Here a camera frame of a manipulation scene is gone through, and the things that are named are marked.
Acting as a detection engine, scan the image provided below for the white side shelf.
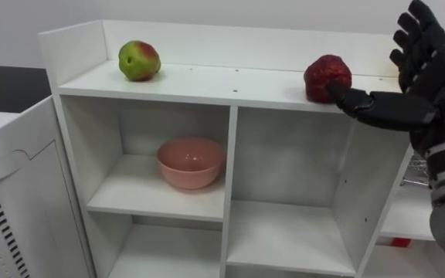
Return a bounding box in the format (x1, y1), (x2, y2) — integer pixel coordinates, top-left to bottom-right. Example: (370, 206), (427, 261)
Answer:
(361, 181), (445, 278)

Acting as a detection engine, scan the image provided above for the white shelf unit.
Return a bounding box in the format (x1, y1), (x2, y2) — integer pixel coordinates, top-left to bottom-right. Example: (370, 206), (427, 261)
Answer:
(38, 19), (445, 278)

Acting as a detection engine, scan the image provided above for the green red apple soft toy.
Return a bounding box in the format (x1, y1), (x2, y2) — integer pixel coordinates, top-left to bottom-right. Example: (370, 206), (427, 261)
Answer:
(117, 39), (162, 83)

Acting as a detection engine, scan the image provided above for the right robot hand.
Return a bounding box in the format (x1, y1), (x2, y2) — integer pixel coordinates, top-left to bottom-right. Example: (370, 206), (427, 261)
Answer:
(324, 0), (445, 155)

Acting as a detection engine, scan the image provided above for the red strawberry soft toy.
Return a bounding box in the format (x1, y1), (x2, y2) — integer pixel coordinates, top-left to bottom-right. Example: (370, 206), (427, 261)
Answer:
(303, 54), (353, 104)

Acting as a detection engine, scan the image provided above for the pink bowl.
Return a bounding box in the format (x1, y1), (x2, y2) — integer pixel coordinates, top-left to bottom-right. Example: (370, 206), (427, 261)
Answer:
(156, 136), (226, 191)

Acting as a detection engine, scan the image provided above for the wire basket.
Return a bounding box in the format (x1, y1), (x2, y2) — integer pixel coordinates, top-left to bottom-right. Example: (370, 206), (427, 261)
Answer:
(399, 152), (430, 189)

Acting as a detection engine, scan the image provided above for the white perforated appliance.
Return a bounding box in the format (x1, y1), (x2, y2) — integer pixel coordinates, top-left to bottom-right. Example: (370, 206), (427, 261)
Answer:
(0, 95), (97, 278)

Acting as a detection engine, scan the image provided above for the small red object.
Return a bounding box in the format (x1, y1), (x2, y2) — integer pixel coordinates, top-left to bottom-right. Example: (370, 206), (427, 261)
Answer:
(390, 237), (412, 249)

